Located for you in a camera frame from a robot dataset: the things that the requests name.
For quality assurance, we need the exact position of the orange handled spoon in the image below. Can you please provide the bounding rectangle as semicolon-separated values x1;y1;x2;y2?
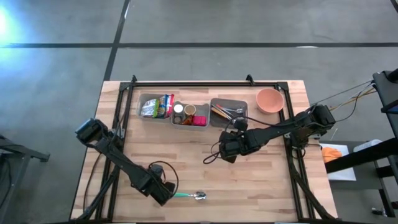
211;107;233;121

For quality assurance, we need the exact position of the black aluminium rig frame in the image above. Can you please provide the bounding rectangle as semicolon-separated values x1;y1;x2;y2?
70;74;338;222

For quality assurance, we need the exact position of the lime chili shrimp ramen packet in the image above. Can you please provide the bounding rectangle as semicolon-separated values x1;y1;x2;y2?
141;98;160;119

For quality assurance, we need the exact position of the blue yellow ramen packet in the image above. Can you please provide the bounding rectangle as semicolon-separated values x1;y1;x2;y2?
158;95;169;119

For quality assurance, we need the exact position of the teal handled spoon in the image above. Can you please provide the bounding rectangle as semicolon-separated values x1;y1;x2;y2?
173;190;206;201

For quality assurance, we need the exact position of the coloured wire bundle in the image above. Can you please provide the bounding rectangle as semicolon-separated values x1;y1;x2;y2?
310;80;376;122

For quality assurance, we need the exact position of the red plastic box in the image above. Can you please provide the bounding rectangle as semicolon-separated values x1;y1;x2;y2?
192;115;208;127

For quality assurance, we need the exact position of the red yellow ramen packet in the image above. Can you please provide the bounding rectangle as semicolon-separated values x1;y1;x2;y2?
167;93;175;118

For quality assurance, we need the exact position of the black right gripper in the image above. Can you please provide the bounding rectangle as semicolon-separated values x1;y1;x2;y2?
218;119;251;164

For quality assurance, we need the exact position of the orange bowl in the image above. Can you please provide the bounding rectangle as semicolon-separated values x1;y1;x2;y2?
256;88;285;114

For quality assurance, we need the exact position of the brown cable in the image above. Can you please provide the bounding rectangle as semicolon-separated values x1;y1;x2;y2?
82;154;103;213

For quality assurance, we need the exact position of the dark grey plastic bin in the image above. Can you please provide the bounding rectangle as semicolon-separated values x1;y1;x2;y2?
210;98;249;129

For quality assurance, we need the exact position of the black equipment cart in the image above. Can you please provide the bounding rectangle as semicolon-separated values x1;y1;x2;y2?
325;68;398;218

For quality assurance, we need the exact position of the white plastic container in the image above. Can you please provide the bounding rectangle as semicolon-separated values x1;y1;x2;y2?
353;139;382;153

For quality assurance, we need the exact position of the white paper sheet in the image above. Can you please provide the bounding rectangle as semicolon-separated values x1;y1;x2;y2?
319;142;357;182

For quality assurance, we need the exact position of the orange cloth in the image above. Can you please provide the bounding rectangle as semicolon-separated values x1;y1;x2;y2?
321;146;343;164

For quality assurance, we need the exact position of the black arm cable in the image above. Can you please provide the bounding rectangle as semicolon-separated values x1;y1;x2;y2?
147;160;180;194
203;104;321;165

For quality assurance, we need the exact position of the plain silver spoon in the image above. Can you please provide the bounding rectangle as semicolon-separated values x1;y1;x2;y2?
219;108;245;121

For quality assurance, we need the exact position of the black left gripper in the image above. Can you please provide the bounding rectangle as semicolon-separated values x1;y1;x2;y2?
146;164;177;207

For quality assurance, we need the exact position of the clear plastic bin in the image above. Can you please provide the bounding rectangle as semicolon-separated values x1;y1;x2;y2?
136;93;175;123
170;101;211;132

